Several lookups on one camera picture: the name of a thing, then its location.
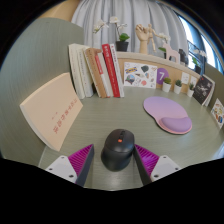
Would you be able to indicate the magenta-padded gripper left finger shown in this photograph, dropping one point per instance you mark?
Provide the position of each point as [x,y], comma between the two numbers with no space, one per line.
[80,159]

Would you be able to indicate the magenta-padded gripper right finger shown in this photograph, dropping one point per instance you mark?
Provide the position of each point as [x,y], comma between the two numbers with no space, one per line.
[148,160]

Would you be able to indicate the black computer mouse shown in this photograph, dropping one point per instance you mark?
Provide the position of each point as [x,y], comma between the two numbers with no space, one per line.
[117,150]

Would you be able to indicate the purple mouse pad with wrist rest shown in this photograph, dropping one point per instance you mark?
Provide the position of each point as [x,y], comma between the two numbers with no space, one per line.
[165,111]

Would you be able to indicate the beige book with red text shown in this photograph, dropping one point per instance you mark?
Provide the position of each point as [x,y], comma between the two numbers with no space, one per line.
[53,111]

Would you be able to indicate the small succulent in white pot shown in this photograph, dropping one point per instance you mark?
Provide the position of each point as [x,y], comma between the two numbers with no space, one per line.
[177,89]
[166,87]
[190,92]

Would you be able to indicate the colourful sticker card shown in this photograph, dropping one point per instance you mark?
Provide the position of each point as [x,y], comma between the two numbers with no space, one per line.
[218,113]

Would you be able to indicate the white sticker sheet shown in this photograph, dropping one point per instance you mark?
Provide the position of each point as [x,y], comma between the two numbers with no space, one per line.
[140,75]

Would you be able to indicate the purple round number sticker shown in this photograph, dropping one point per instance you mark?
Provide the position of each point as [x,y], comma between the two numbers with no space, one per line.
[162,75]

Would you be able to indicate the thin white book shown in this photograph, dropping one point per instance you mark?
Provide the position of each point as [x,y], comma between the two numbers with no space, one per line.
[85,73]

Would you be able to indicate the white book with red spine stripe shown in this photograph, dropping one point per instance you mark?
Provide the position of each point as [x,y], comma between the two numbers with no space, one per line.
[104,75]

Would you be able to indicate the tan brown book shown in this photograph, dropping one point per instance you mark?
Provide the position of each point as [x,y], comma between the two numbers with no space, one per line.
[95,71]

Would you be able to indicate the black cover book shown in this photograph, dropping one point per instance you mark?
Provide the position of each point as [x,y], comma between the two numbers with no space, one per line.
[203,90]

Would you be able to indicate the white orchid in black pot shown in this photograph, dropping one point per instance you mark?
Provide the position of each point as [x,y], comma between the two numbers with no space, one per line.
[122,45]
[198,69]

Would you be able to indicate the black wooden horse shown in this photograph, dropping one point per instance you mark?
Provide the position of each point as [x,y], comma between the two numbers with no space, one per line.
[183,56]

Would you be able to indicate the wooden hand model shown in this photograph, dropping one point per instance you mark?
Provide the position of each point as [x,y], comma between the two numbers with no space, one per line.
[142,36]

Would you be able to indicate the white orchid plant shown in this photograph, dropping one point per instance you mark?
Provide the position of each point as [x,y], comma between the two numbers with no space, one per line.
[164,37]

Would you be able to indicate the grey curtain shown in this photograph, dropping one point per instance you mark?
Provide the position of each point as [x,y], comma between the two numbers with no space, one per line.
[133,16]

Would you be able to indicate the white wall socket plate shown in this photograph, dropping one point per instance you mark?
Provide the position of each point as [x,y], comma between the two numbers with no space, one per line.
[193,81]
[185,78]

